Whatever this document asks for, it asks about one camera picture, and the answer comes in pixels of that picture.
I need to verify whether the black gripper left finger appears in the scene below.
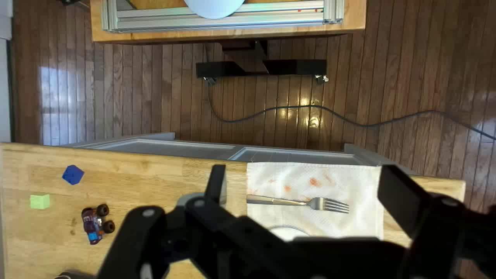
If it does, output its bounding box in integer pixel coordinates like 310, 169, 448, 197
98, 163, 281, 279

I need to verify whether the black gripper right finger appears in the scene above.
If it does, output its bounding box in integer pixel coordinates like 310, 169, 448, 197
377, 164, 496, 279

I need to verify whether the blue block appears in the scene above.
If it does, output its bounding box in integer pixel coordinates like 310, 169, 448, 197
61, 163, 85, 186

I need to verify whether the small toy car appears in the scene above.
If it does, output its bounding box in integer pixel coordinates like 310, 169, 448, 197
81, 202, 116, 246

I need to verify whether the light green block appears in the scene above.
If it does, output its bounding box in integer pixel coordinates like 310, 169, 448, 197
28, 192, 53, 211

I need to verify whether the white plate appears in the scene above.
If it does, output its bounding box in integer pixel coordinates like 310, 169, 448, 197
267, 225, 313, 243

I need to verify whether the silver fork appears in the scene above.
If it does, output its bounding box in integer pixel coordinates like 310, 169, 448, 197
247, 192, 350, 215

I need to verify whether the stained white cloth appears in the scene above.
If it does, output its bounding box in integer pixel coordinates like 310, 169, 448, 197
245, 161, 384, 242

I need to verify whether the wooden robot mounting table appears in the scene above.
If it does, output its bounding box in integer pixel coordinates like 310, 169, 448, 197
90, 0, 369, 43

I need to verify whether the dark floor cable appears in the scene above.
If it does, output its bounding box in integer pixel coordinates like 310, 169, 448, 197
206, 82, 496, 143

